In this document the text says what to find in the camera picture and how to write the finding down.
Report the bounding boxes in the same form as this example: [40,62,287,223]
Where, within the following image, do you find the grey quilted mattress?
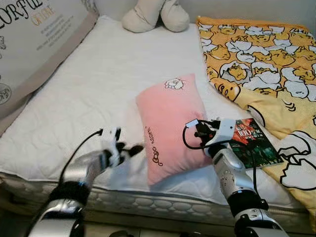
[0,173,316,233]

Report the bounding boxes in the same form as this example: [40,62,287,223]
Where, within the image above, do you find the yellow cartoon print blanket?
[197,16,316,233]

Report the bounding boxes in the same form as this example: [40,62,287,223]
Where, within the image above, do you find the grey printed headboard cushion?
[0,0,99,134]

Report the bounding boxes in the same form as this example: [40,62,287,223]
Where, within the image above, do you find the white quilted mattress pad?
[0,15,297,210]

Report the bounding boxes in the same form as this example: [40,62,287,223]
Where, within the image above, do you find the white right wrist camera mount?
[206,118,238,148]

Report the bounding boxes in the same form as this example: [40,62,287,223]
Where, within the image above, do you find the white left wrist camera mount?
[101,127,126,166]

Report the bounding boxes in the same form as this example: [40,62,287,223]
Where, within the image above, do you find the pink plush pillow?
[136,74,213,187]

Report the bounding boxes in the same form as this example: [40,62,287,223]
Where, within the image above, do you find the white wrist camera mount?
[101,127,126,166]
[206,118,238,148]

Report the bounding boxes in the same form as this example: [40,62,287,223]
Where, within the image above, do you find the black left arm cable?
[59,129,107,183]

